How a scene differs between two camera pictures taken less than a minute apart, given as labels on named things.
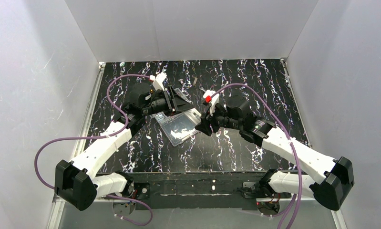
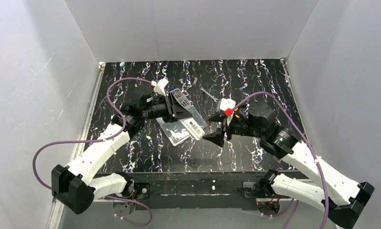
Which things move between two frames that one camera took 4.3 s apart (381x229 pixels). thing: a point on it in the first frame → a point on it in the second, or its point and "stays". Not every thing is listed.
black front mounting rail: x=201 y=191 stays
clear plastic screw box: x=179 y=126 stays
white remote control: x=194 y=114 → x=193 y=129
